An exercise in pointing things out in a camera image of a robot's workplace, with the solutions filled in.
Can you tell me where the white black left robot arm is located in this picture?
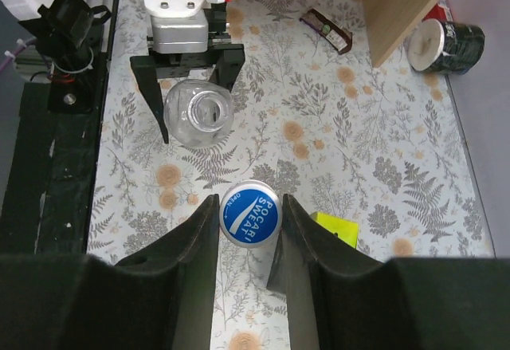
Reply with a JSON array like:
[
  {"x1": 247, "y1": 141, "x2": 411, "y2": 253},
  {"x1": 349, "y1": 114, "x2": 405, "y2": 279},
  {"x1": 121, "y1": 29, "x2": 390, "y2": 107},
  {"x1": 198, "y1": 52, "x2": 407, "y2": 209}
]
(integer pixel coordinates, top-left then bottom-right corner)
[{"x1": 2, "y1": 0, "x2": 245, "y2": 142}]

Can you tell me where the black tape roll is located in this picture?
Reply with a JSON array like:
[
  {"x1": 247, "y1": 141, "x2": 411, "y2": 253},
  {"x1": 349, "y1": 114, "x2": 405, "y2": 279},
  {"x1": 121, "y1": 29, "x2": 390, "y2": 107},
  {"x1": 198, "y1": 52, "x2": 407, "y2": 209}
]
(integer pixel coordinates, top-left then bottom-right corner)
[{"x1": 407, "y1": 18, "x2": 485, "y2": 74}]

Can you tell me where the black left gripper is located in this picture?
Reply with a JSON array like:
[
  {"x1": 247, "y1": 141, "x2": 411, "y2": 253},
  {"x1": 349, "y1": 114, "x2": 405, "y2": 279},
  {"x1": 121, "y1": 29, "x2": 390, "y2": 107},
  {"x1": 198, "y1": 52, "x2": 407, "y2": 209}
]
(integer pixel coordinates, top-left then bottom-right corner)
[{"x1": 130, "y1": 34, "x2": 245, "y2": 144}]

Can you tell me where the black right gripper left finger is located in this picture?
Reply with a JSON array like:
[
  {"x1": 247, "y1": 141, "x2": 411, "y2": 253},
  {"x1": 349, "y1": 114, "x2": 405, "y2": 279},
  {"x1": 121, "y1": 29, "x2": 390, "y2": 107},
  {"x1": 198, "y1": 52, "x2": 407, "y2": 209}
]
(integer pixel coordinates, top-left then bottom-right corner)
[{"x1": 1, "y1": 195, "x2": 219, "y2": 349}]

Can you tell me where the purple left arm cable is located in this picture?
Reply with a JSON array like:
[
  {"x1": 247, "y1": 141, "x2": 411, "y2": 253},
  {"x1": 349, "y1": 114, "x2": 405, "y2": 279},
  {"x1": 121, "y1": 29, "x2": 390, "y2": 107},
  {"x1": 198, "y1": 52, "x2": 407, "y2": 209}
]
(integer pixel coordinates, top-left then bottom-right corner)
[{"x1": 0, "y1": 37, "x2": 39, "y2": 74}]

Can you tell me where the brown snack bar wrapper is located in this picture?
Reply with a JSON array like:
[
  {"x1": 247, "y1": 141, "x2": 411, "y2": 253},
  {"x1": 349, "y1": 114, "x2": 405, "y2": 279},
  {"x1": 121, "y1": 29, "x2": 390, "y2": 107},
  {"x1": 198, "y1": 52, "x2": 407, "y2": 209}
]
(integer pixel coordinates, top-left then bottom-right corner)
[{"x1": 300, "y1": 8, "x2": 353, "y2": 55}]

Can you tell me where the clear plastic bottle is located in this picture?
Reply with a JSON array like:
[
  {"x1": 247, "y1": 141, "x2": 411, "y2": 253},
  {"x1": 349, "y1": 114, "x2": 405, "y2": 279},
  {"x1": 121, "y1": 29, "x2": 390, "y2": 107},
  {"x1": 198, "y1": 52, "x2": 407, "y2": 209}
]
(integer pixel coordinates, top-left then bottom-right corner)
[{"x1": 163, "y1": 79, "x2": 234, "y2": 148}]

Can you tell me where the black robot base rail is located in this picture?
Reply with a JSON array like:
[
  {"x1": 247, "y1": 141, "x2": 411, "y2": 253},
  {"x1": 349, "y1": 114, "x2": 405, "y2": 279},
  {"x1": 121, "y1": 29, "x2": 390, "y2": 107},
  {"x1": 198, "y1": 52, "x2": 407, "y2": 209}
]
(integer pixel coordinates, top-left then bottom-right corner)
[{"x1": 1, "y1": 1, "x2": 119, "y2": 255}]

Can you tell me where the green Gillette razor box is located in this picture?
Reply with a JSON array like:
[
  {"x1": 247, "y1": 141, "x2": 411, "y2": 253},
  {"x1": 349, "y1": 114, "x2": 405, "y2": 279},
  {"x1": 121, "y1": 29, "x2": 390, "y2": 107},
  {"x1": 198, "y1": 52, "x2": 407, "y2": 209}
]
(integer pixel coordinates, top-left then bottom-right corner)
[{"x1": 266, "y1": 210, "x2": 360, "y2": 293}]

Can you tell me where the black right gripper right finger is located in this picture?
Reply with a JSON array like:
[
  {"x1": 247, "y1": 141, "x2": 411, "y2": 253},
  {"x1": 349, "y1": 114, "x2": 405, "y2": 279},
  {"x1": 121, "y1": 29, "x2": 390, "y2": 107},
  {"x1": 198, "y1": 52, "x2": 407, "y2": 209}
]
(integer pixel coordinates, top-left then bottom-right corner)
[{"x1": 282, "y1": 195, "x2": 509, "y2": 349}]

